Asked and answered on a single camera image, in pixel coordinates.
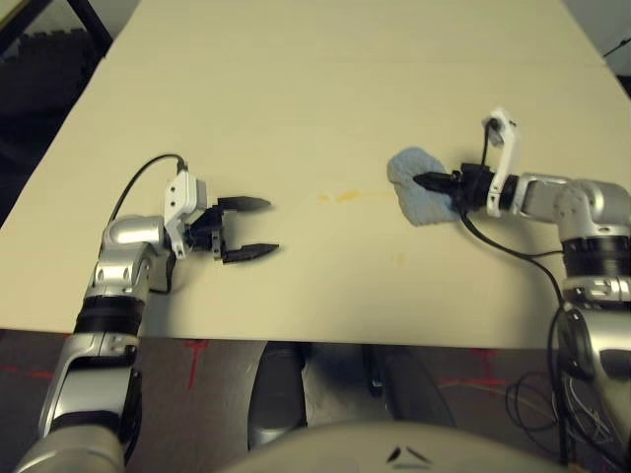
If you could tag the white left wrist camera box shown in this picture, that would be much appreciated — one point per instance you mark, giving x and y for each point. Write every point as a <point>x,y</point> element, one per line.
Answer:
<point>180,197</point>

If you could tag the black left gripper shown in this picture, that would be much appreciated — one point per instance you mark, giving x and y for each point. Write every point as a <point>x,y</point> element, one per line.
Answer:
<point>207,231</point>

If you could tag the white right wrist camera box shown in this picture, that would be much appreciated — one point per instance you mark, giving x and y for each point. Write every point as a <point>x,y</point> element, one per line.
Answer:
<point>505,162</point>

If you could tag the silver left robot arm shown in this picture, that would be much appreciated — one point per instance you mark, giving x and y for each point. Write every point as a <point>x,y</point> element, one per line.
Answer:
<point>123,246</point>

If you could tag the grey robot left leg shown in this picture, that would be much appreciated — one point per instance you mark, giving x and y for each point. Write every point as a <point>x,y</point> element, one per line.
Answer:
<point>276,389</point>

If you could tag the blue grey rag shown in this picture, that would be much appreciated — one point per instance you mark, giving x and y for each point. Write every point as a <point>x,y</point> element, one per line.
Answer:
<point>419,207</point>

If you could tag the long yellow liquid spill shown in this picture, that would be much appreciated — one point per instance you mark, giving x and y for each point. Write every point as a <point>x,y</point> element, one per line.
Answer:
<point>350,196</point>

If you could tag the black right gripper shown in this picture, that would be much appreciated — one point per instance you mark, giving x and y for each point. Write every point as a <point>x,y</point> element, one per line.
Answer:
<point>470,187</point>

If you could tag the black tripod stand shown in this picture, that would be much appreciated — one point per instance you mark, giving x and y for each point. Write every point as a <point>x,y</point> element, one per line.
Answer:
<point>616,49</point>

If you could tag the short yellow liquid spill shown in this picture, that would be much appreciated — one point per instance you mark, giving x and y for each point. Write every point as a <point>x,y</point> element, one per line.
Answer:
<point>399,258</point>

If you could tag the grey robot torso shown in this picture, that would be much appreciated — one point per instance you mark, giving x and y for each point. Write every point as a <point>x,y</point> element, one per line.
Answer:
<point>394,451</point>

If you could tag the red floor tape cross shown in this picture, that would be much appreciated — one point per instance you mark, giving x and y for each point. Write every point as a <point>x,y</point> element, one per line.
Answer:
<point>194,359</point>
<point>485,379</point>

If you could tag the beige side table black frame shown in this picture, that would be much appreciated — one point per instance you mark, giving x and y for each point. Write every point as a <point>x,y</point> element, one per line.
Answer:
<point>93,24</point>

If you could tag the black foam puzzle mats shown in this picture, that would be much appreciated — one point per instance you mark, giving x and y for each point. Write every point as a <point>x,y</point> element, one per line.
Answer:
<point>44,84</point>

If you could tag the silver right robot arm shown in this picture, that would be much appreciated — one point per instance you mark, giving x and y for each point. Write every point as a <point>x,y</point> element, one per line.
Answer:
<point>591,222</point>

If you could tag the grey robot right leg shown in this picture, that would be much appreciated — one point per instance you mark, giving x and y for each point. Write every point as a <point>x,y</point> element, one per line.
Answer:
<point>414,389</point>

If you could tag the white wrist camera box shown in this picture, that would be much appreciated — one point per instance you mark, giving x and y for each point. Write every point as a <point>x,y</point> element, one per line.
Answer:
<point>505,162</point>
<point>180,197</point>

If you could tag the red floor tape line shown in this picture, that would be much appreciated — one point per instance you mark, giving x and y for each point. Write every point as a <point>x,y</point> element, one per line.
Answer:
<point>29,373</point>

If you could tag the grey robot leg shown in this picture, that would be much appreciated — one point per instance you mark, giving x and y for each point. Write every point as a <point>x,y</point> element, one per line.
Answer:
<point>276,389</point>
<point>414,389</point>

